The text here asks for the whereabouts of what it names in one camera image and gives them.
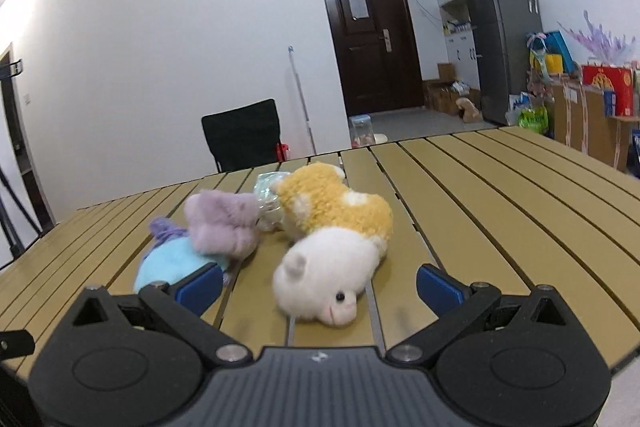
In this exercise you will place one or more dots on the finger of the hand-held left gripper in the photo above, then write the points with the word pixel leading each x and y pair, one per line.
pixel 17 344

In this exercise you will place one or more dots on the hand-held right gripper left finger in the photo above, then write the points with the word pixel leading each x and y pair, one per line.
pixel 200 288

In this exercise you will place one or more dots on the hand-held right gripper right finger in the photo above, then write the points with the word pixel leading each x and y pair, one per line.
pixel 440 289

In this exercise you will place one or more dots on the light blue plush toy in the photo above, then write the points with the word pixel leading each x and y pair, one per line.
pixel 165 262

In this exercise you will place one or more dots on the lilac fluffy plush toy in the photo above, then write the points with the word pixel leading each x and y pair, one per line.
pixel 220 217

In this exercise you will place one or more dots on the orange and white plush dog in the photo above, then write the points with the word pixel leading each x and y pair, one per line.
pixel 330 207

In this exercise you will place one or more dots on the crumpled clear plastic wrapper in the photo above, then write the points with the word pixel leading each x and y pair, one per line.
pixel 267 197

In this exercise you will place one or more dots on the black folding chair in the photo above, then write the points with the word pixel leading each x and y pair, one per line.
pixel 240 137

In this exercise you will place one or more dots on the red plastic object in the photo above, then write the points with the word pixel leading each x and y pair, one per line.
pixel 283 152

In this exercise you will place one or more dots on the blue pet water dispenser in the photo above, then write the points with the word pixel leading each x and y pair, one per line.
pixel 361 129

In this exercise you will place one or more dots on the tan plush toy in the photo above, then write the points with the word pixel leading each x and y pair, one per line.
pixel 469 109

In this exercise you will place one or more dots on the low open cardboard box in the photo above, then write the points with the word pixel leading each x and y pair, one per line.
pixel 442 97

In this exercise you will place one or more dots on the green plastic bag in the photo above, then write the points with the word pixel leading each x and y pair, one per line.
pixel 532 119

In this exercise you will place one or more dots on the small cardboard box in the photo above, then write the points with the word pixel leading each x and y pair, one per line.
pixel 446 71

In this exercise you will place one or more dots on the large taped cardboard box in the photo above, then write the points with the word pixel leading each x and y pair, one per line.
pixel 590 122

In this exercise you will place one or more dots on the dark brown door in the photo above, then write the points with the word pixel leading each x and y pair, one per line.
pixel 370 67

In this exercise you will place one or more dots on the red gift box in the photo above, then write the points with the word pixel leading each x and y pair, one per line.
pixel 607 87

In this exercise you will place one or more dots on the grey refrigerator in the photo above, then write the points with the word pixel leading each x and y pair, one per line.
pixel 500 32

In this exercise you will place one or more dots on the blue gift bag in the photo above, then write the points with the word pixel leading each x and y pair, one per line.
pixel 557 47

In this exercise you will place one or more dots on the purple decorative wings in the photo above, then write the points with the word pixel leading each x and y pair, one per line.
pixel 605 42

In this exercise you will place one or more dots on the dark wooden door frame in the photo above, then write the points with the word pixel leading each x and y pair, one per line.
pixel 12 132

